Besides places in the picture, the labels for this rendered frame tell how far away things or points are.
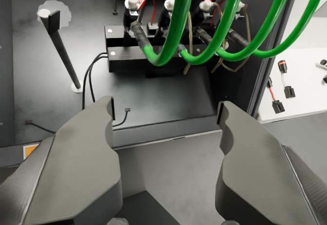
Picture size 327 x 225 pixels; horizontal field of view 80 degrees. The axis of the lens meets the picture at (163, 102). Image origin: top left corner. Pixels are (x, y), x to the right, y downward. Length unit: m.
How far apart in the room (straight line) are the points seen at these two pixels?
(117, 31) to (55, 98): 0.27
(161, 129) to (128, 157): 0.95
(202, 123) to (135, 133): 0.19
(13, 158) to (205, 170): 1.32
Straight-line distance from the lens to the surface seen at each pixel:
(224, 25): 0.27
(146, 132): 0.51
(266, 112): 0.65
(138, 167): 1.46
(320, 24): 0.77
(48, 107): 0.65
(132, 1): 0.42
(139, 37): 0.34
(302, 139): 2.25
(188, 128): 0.54
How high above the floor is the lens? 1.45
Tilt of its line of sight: 69 degrees down
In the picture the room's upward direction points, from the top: 47 degrees clockwise
